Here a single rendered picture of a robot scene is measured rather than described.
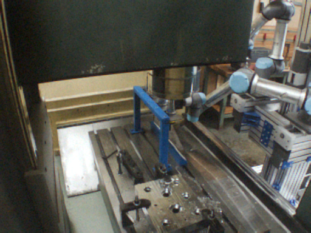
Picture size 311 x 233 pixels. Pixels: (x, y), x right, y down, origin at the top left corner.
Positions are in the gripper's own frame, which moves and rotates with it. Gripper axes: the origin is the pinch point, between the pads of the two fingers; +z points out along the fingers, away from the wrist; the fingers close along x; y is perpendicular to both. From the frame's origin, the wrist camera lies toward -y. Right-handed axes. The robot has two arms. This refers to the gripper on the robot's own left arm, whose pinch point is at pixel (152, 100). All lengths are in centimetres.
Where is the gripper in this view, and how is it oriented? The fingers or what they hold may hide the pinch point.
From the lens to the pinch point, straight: 144.8
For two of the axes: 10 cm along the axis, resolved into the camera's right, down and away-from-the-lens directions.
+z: -9.2, 1.2, -3.6
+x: -3.8, -4.5, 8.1
